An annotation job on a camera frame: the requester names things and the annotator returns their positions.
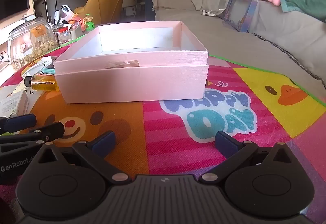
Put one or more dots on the teal plastic brush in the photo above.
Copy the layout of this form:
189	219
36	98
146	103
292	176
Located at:
49	70

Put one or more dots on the green toy bottle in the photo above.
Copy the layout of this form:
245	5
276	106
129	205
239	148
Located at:
89	24

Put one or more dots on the amber glass bottle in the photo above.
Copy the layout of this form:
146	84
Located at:
44	83

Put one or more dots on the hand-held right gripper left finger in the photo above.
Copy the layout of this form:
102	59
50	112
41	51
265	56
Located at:
104	143

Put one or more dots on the white plastic bag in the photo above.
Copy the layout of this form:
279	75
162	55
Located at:
66	11

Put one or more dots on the illustrated picture box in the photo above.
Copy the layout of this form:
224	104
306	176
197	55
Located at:
242	14

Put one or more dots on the pink cardboard box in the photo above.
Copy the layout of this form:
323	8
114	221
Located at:
132	81

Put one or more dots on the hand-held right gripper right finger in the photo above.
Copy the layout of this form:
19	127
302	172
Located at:
226	143

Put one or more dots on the white paper carton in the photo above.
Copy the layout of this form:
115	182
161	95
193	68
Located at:
12	103

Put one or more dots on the colourful cartoon play mat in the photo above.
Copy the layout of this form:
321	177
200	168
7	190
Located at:
178	142

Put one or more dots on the small red-lidded plastic jar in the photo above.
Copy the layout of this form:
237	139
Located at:
63	35

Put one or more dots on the teal green blanket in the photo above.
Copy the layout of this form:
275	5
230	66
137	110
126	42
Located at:
305	2

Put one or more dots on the grey sofa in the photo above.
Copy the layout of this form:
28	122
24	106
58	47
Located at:
203	12

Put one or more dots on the glass jar of nuts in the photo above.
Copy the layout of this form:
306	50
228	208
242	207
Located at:
33	43

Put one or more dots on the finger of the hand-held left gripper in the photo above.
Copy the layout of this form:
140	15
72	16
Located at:
19	122
48	131

